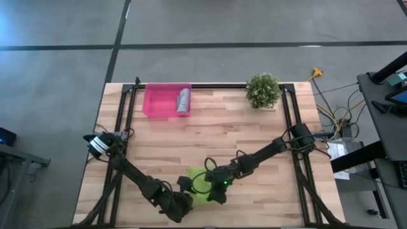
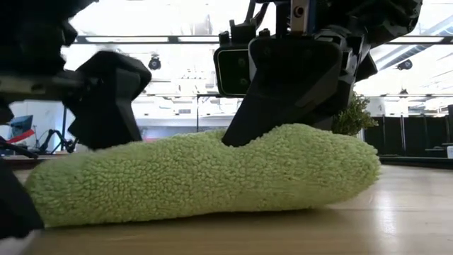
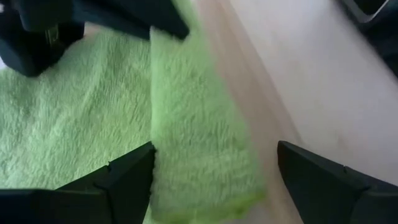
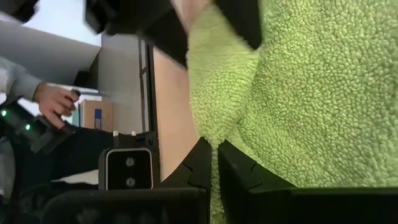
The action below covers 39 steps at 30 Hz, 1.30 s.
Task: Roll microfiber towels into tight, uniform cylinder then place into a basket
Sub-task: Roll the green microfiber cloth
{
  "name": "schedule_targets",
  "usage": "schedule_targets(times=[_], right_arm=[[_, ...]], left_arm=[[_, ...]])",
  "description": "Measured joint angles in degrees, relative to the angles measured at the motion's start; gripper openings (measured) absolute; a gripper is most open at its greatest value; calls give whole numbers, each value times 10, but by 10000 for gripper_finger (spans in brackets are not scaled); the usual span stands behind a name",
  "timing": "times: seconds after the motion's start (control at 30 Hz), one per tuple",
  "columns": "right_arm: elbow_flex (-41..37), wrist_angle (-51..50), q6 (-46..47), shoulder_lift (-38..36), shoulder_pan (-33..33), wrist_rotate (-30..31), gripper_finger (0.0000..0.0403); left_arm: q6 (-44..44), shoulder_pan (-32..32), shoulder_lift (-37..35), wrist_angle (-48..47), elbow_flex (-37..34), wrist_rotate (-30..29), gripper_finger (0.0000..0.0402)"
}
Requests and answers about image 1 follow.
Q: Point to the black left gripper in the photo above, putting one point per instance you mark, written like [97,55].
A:
[176,205]

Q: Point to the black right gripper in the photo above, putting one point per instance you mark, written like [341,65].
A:
[221,178]

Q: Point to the green microfiber towel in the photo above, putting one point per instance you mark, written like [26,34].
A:
[198,198]

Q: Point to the grey microfiber towel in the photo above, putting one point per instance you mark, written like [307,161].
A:
[183,100]

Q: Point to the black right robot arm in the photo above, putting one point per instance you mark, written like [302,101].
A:
[264,156]

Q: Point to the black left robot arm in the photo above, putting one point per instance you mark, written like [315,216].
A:
[136,178]

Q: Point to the pink plastic basket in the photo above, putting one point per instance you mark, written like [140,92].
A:
[159,101]

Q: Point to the potted artificial plant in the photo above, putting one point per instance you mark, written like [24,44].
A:
[263,90]

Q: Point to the black power strip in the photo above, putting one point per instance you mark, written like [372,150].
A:
[346,128]

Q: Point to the black desk leg bar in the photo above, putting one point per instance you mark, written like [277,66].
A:
[359,157]

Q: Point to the small black floor object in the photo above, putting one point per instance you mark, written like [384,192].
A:
[372,212]

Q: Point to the grey metal stand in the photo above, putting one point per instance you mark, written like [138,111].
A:
[19,156]

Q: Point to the black box with blue light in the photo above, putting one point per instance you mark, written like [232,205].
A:
[8,136]

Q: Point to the grey side desk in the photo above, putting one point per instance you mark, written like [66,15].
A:
[391,136]

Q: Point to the small black desk device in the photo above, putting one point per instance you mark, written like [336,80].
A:
[380,107]

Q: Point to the dark keyboard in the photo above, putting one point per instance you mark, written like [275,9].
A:
[404,175]

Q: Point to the tablet with blue screen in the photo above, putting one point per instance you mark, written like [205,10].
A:
[399,98]

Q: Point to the black monitor pole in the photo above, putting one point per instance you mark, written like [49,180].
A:
[389,68]

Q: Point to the teal box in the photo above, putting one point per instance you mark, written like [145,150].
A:
[399,79]

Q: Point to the black metal table frame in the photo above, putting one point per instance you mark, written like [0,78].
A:
[222,86]

